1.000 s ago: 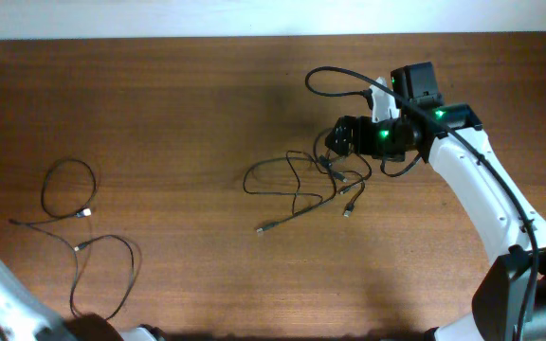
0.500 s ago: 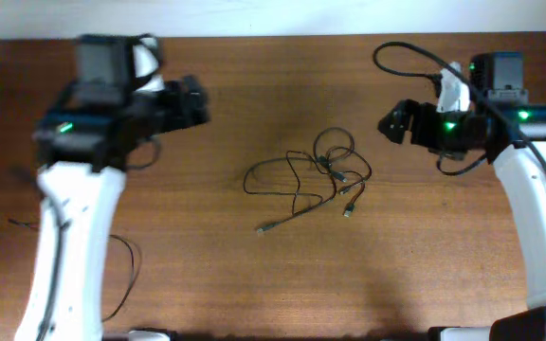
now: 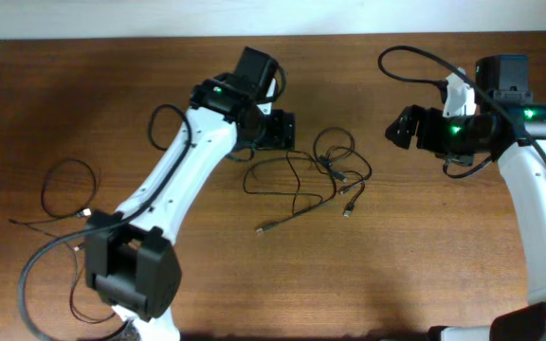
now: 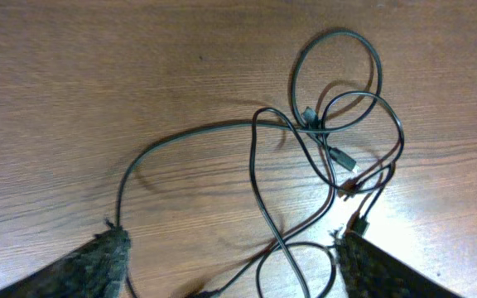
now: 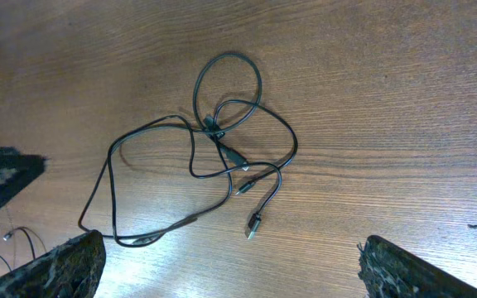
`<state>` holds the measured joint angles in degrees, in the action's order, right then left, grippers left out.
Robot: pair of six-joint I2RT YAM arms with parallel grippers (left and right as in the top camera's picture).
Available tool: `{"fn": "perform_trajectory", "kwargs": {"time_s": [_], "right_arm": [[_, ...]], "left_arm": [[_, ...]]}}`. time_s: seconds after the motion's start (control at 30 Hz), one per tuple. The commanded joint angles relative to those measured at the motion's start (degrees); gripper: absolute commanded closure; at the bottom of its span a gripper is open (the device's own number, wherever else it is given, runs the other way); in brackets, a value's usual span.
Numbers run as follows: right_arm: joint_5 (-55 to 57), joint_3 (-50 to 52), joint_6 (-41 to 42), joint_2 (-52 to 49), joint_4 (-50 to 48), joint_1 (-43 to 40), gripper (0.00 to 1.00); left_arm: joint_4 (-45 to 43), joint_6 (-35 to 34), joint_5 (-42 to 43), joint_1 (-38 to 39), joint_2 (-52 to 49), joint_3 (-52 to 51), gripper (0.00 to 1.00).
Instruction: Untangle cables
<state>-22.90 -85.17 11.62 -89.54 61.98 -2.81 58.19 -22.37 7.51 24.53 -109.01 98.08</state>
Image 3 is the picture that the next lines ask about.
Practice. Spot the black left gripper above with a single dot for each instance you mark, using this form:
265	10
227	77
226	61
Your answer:
281	130

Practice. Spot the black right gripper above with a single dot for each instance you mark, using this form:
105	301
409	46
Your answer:
409	118

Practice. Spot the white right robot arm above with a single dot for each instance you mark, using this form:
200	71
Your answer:
519	149

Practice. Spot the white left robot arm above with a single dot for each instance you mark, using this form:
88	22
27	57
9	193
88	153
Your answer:
129	257

